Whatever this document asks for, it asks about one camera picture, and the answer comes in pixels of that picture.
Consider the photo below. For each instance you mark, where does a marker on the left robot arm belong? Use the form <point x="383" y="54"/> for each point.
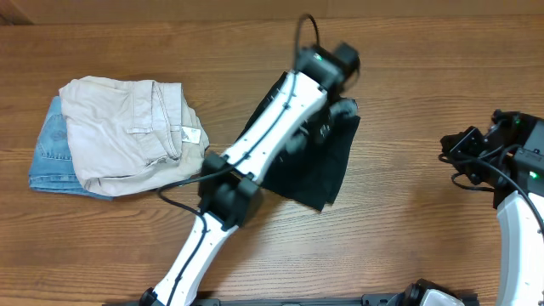
<point x="229" y="185"/>

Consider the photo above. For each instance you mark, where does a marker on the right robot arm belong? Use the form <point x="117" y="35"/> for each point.
<point x="508" y="162"/>

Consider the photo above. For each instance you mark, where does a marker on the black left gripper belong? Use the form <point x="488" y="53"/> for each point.
<point x="320" y="125"/>

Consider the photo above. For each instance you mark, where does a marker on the black cloth garment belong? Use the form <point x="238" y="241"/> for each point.
<point x="312" y="173"/>

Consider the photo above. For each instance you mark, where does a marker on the beige folded trousers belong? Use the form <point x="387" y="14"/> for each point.
<point x="126" y="137"/>

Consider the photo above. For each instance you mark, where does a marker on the blue folded jeans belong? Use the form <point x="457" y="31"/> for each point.
<point x="52" y="168"/>

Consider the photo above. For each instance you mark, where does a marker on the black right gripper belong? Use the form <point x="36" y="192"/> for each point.
<point x="461" y="144"/>

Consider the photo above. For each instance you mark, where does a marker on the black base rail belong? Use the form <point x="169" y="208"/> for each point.
<point x="365" y="300"/>

